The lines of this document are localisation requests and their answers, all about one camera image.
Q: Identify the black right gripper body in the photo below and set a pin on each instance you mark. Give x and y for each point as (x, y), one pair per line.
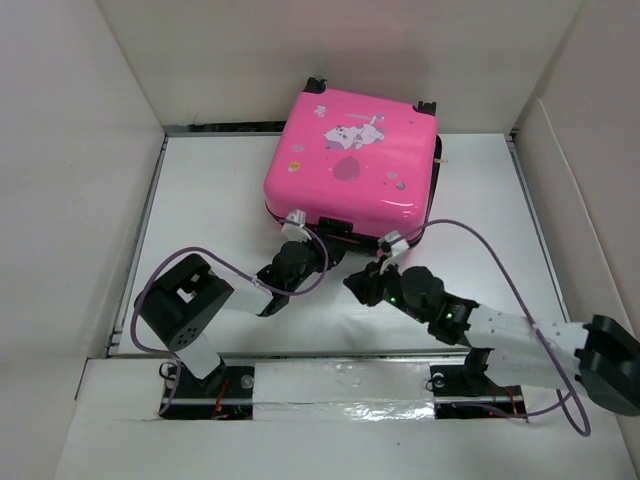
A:
(393, 294)

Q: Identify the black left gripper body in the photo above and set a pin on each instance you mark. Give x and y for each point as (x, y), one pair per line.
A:
(314, 262)

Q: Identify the pink hard-shell suitcase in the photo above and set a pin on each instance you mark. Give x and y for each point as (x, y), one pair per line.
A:
(358, 166)

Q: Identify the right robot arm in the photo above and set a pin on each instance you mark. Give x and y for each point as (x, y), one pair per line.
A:
(598, 359)

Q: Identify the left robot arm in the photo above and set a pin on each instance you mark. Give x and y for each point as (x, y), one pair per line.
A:
(182, 302)

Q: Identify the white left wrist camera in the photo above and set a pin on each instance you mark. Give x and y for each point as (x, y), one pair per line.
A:
(293, 226)

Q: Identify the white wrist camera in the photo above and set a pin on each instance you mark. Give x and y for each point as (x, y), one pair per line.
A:
(393, 247)
(293, 226)

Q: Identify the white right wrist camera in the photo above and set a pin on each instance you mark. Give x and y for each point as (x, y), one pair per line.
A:
(393, 247)

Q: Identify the white foam block rail cover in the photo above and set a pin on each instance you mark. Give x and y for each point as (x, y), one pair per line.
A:
(362, 391)

